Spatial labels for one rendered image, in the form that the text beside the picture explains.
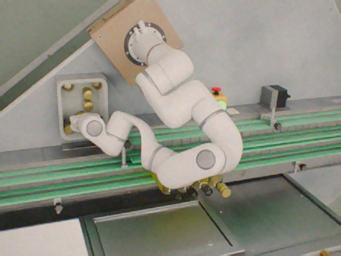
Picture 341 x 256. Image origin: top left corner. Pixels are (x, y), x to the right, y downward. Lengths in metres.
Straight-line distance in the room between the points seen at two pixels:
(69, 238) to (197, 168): 0.56
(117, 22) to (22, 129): 0.53
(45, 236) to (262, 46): 1.13
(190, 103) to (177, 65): 0.12
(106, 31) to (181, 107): 0.43
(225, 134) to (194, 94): 0.14
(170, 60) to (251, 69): 0.66
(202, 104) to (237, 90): 0.66
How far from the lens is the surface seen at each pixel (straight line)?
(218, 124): 1.09
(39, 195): 1.46
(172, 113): 1.10
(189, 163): 1.04
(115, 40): 1.40
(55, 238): 1.40
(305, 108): 1.83
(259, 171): 1.82
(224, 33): 1.65
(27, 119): 1.55
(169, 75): 1.15
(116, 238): 1.38
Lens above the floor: 2.19
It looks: 59 degrees down
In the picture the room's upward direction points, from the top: 139 degrees clockwise
